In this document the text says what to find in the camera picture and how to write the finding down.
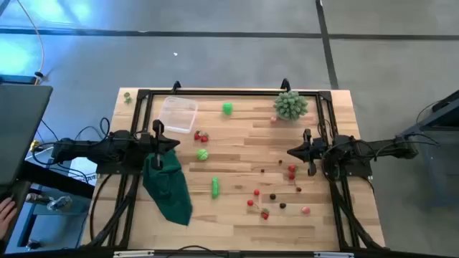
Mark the person's hand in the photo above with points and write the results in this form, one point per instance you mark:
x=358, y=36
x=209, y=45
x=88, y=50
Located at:
x=6, y=216

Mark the small pink toy peach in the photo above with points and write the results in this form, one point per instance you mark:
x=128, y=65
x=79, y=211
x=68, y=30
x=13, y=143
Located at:
x=273, y=119
x=305, y=210

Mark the clear plastic tupperware container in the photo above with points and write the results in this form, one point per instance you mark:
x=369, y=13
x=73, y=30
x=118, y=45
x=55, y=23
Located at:
x=177, y=114

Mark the blue gray metal cart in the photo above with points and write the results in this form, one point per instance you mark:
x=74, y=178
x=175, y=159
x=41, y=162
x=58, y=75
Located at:
x=441, y=161

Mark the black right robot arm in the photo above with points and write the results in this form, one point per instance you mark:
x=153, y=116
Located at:
x=376, y=147

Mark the green toy cabbage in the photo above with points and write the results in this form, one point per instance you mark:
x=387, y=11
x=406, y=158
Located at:
x=202, y=154

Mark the white label sheet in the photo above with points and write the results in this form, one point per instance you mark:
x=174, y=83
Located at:
x=82, y=168

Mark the white plastic strip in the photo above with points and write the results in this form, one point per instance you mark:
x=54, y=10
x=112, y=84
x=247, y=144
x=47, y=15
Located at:
x=132, y=254
x=333, y=254

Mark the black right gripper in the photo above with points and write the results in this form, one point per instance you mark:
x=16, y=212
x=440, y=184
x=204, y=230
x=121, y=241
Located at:
x=315, y=148

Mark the dark green cloth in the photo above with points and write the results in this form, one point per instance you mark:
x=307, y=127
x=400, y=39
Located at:
x=168, y=193

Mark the black metal table frame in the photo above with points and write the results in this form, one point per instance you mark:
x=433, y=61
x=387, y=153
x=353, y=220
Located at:
x=233, y=92

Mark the black frame clamp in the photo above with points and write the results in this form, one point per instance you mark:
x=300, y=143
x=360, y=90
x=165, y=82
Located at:
x=285, y=84
x=176, y=86

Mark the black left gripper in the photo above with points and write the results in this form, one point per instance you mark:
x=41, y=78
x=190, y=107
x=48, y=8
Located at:
x=157, y=143

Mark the dark gray monitor panel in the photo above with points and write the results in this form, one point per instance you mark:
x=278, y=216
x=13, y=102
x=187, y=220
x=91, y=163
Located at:
x=21, y=132

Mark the green potted succulent plant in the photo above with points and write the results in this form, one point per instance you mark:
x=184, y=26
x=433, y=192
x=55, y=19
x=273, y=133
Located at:
x=290, y=105

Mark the silver metal clamp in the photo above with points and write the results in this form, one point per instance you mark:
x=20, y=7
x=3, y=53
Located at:
x=59, y=203

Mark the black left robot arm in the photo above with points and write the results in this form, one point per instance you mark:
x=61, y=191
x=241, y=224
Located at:
x=89, y=148

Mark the bright green toy pepper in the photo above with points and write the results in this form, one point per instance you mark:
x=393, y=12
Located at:
x=227, y=109

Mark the black desk stand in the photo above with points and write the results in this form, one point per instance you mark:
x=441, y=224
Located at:
x=54, y=179

